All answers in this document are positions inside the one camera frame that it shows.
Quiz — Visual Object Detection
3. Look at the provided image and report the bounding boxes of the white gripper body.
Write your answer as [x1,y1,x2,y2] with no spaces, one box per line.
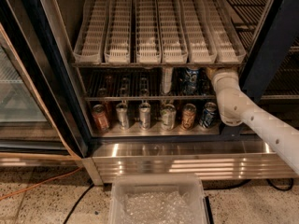
[211,69,240,92]

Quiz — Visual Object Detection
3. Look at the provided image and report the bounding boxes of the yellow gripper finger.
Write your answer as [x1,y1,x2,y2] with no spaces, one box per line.
[206,67,217,79]

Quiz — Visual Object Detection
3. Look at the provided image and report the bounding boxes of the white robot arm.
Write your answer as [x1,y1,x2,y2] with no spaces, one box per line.
[206,68,299,174]

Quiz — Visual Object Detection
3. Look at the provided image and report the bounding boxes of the clear can organizer tray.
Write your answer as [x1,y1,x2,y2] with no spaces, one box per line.
[157,0,188,64]
[73,0,109,63]
[135,0,161,64]
[203,0,246,64]
[104,0,133,64]
[180,0,217,64]

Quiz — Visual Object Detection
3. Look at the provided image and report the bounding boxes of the blue can middle shelf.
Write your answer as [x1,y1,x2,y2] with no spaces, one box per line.
[182,68,199,95]

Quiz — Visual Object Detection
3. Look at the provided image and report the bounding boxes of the blue can shelf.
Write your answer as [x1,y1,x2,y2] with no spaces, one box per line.
[182,68,199,95]
[199,102,218,128]

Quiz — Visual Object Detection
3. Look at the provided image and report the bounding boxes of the blue can bottom shelf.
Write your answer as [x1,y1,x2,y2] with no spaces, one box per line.
[199,102,218,128]

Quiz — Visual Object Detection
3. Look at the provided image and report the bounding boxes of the white tall can middle shelf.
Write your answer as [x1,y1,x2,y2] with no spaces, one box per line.
[162,68,173,93]

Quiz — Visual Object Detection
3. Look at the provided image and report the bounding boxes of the orange brown can bottom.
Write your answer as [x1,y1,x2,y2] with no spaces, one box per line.
[181,104,196,130]

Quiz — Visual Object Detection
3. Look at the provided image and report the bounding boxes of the green silver can bottom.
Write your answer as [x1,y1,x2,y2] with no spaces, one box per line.
[161,104,177,131]

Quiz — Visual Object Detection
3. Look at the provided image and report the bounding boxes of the stainless steel fridge base grille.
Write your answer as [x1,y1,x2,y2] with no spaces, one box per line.
[82,140,298,185]

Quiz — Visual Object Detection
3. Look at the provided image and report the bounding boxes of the red soda can bottom shelf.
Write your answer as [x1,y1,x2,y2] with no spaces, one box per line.
[92,105,110,131]

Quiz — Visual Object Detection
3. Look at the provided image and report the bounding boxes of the glass fridge door left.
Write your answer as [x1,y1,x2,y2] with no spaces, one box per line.
[0,0,88,159]

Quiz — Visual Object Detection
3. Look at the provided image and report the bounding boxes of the clear plastic bin with ice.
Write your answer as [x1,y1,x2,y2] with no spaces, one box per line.
[108,174,211,224]

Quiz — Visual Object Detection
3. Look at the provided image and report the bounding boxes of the middle wire shelf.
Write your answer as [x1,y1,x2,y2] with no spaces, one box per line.
[83,68,216,101]

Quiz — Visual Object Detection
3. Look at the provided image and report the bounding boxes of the black cable right floor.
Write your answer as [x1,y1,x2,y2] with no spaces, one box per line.
[204,178,294,192]

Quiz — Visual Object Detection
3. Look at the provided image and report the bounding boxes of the black cable floor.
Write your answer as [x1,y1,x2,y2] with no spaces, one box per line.
[204,178,294,192]
[63,184,95,224]

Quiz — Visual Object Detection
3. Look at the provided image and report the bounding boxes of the orange cable on floor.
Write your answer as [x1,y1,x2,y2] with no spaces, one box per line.
[0,166,83,202]

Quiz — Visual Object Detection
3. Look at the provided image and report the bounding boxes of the black cable left floor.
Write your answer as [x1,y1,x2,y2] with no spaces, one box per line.
[63,184,95,224]

